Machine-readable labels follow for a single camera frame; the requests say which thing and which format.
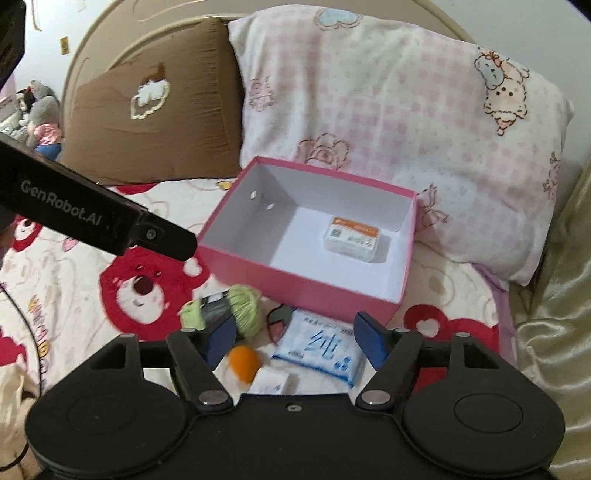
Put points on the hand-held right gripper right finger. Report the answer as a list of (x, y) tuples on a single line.
[(371, 342)]

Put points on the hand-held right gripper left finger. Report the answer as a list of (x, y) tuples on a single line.
[(220, 342)]

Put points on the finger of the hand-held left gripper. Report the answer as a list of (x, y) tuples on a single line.
[(166, 239)]

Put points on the orange makeup sponge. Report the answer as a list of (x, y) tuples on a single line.
[(242, 364)]

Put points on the green yarn ball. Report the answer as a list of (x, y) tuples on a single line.
[(245, 305)]

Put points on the pink cardboard box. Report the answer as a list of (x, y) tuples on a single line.
[(277, 281)]

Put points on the blue wet wipes packet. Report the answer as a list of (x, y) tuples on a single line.
[(318, 351)]

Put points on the pink and blue toy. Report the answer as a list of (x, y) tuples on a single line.
[(47, 138)]

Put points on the grey plush toy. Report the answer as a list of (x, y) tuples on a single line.
[(45, 108)]

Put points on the white box with orange label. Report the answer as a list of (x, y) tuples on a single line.
[(352, 240)]

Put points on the brown pillow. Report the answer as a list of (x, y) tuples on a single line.
[(175, 129)]

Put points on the beige bed headboard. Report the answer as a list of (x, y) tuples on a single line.
[(115, 27)]

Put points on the gold satin cloth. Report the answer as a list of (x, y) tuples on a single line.
[(554, 323)]

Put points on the pink checked cartoon pillow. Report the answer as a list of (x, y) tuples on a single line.
[(392, 115)]

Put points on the yellow wall sticker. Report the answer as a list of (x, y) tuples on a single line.
[(65, 45)]

